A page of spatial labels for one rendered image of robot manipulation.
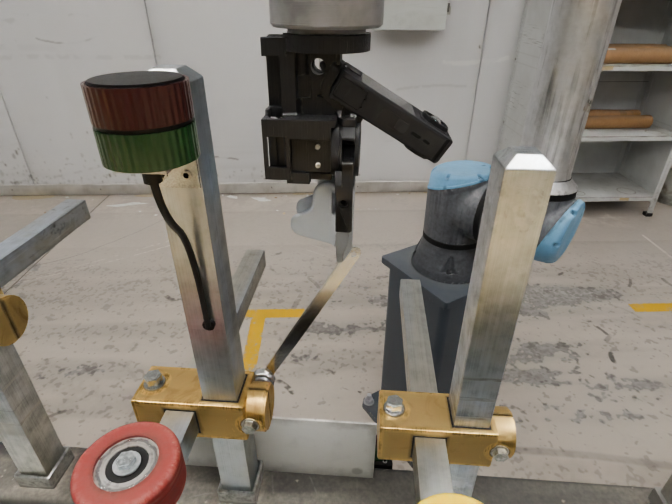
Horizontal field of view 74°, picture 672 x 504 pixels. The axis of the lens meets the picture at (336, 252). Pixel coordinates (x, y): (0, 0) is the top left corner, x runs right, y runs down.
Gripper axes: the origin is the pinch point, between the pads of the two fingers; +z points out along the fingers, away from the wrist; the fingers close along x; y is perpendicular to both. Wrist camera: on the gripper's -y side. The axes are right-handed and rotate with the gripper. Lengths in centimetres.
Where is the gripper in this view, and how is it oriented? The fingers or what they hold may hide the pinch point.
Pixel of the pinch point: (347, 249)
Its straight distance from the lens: 45.5
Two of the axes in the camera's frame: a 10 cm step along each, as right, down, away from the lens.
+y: -10.0, -0.5, 0.6
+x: -0.8, 5.0, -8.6
